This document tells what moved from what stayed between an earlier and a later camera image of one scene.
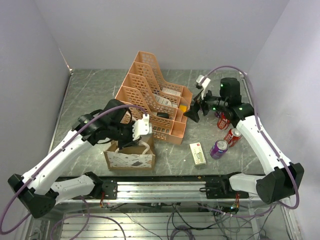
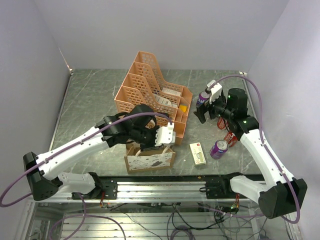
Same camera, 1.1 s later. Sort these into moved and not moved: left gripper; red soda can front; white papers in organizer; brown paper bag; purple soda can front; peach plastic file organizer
Moved: brown paper bag; left gripper
Not moved: purple soda can front; red soda can front; peach plastic file organizer; white papers in organizer
